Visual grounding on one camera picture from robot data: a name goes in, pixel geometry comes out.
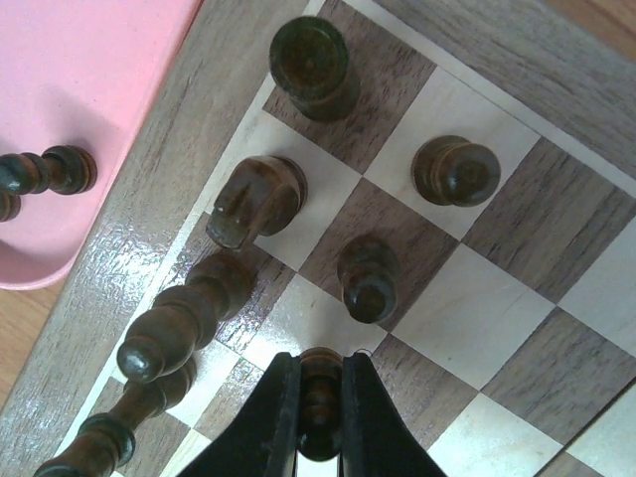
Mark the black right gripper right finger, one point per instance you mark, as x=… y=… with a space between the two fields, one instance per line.
x=375 y=440

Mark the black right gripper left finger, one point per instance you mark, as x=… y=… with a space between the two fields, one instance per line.
x=261 y=440

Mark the dark chess piece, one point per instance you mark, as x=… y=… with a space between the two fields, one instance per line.
x=106 y=441
x=260 y=198
x=368 y=271
x=450 y=170
x=309 y=60
x=63 y=169
x=185 y=318
x=319 y=432

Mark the dark chess knight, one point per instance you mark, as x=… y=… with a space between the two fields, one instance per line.
x=10 y=206

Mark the wooden chess board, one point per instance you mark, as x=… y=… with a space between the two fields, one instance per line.
x=512 y=348

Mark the pink plastic tray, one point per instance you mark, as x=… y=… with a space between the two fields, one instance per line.
x=82 y=73

